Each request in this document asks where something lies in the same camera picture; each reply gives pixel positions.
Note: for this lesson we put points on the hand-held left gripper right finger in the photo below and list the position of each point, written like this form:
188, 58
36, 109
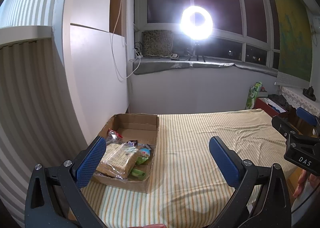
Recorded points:
223, 160

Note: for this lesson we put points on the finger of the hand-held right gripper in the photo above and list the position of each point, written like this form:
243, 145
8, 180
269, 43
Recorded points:
282, 125
306, 115

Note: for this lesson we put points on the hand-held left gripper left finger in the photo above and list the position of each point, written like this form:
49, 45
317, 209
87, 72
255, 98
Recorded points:
91, 160

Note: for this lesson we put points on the clear bag of crackers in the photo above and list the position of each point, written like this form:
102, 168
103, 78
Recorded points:
117, 160

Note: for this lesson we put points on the red-ended dark candy packet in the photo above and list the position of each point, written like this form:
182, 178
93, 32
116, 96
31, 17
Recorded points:
113, 133

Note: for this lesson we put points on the green jelly snack packet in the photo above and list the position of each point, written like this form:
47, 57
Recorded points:
138, 173
144, 155

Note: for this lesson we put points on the brown cardboard box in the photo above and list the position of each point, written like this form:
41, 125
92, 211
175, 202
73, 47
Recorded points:
135, 186

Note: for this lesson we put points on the person's right hand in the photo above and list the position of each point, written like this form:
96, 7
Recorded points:
301, 183

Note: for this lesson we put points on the person's left hand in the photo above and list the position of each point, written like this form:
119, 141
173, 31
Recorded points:
152, 226

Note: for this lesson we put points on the white lace cloth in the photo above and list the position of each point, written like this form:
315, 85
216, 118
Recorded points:
297, 98

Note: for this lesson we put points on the dark figurine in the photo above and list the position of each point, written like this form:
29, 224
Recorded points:
310, 92

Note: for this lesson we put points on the dark cloth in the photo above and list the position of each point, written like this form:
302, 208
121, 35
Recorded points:
277, 99

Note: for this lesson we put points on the red storage box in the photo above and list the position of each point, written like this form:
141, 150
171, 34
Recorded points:
262, 107

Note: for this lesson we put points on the striped yellow bed sheet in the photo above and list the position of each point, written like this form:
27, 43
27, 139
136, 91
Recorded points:
195, 143

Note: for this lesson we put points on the green paper bag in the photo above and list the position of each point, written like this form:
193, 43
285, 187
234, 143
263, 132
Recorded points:
251, 98

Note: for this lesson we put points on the white wardrobe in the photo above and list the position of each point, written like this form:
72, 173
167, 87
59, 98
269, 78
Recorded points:
95, 80

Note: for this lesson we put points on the grey window sill mat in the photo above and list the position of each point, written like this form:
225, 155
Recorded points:
155, 65

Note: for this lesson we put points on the black tripod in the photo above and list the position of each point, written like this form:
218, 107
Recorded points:
196, 48

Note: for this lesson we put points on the white power strip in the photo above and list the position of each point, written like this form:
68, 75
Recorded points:
138, 54

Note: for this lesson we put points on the leopard print cushion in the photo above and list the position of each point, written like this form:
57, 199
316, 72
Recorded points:
157, 42

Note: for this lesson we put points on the green wall map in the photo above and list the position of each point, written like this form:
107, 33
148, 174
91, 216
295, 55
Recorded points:
292, 30

